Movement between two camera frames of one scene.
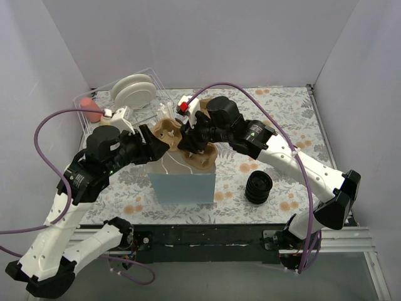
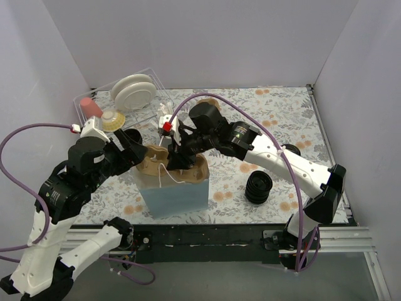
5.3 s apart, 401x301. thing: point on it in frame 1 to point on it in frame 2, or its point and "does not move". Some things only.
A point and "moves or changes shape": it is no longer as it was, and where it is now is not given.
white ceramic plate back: (128, 79) does not move
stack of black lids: (258, 187) does not move
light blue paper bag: (177, 180) moves or changes shape
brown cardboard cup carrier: (170, 130) moves or changes shape
